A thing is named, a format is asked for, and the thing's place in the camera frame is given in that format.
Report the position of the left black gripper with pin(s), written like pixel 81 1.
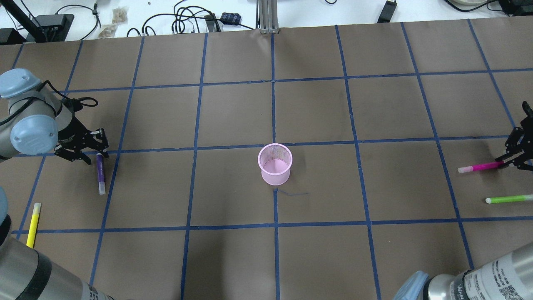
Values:
pixel 73 127

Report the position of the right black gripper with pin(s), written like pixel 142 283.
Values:
pixel 517 146

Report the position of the purple highlighter pen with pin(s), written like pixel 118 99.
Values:
pixel 100 173

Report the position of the pink highlighter pen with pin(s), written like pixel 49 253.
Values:
pixel 481 167

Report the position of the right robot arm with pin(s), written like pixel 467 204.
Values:
pixel 508 277

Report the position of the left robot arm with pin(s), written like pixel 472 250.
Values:
pixel 42 145

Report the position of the pink mesh cup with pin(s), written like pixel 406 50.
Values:
pixel 275 161

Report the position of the green highlighter pen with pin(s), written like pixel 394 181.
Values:
pixel 509 199

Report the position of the yellow highlighter pen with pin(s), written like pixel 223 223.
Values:
pixel 33 226

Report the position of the black power adapter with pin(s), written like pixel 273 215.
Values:
pixel 387 11

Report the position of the small blue device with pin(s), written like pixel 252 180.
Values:
pixel 230 18

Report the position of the aluminium frame post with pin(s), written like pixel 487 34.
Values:
pixel 267 16

